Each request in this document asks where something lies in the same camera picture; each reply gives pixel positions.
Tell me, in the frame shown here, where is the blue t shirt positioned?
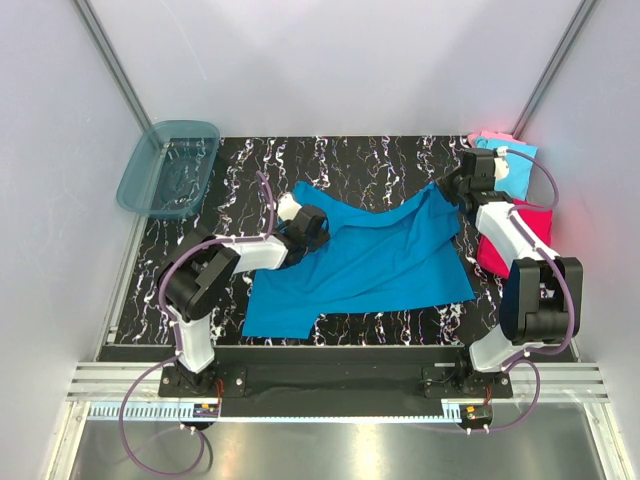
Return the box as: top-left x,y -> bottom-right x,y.
242,182 -> 475,339

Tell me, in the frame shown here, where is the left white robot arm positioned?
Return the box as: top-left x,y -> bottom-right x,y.
157,197 -> 330,396

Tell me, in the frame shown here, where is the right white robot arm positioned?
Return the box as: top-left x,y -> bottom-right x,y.
436,147 -> 583,397

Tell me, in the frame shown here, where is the pink folded shirt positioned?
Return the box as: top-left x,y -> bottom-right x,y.
467,130 -> 516,145

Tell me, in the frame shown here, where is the light blue folded shirt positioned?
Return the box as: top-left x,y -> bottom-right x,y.
473,136 -> 538,201

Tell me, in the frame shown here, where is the red folded shirt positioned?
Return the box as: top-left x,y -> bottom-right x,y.
475,200 -> 559,278

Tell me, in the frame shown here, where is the teal plastic bin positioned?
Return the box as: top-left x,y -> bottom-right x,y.
116,120 -> 221,220

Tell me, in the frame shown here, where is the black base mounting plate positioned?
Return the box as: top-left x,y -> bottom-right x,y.
159,346 -> 513,414

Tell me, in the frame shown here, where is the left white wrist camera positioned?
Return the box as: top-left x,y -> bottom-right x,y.
277,192 -> 302,222

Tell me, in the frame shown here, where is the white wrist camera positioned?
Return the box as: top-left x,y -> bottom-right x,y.
277,192 -> 302,222
493,146 -> 510,181

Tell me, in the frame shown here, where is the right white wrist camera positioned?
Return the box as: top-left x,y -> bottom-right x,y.
493,146 -> 510,181

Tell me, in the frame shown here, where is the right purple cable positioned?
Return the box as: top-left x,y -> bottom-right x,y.
412,147 -> 576,435

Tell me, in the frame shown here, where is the white slotted cable duct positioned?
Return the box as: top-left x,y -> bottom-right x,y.
88,401 -> 462,424

